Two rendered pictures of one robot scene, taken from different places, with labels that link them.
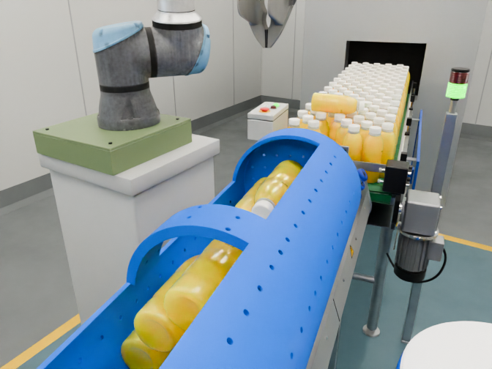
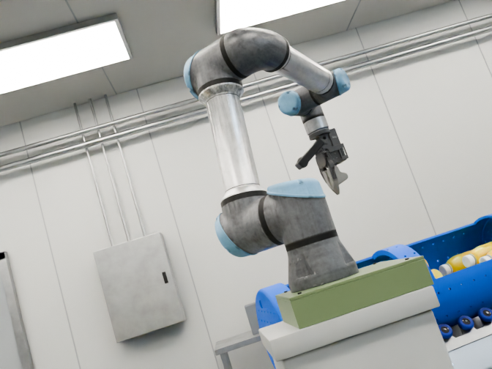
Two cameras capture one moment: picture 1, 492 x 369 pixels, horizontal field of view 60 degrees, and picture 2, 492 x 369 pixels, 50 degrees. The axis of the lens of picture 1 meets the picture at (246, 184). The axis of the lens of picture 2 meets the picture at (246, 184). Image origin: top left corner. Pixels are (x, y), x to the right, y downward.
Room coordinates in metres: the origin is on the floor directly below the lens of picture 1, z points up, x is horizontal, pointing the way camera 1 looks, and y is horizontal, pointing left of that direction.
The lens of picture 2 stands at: (1.81, 1.14, 1.25)
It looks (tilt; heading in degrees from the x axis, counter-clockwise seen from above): 11 degrees up; 232
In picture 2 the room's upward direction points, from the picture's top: 18 degrees counter-clockwise
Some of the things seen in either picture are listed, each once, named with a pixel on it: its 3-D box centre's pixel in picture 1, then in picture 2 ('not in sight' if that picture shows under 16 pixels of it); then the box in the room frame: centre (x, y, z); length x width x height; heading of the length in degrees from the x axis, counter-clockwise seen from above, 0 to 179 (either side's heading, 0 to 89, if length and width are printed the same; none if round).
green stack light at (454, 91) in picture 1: (456, 89); not in sight; (1.54, -0.76, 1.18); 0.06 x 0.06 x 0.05
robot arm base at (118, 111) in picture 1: (127, 102); (317, 259); (1.03, 0.29, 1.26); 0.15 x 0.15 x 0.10
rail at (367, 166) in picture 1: (335, 162); not in sight; (1.39, -0.31, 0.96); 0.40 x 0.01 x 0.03; 69
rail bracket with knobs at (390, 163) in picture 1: (394, 178); not in sight; (1.28, -0.49, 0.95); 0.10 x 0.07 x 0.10; 69
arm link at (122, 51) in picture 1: (123, 52); (297, 209); (1.03, 0.29, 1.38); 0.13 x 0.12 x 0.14; 110
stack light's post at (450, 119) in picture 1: (425, 241); not in sight; (1.54, -0.76, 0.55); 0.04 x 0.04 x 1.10; 69
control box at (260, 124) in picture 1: (268, 120); not in sight; (1.61, -0.09, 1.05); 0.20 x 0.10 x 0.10; 159
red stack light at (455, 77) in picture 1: (459, 77); not in sight; (1.54, -0.76, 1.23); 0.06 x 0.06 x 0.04
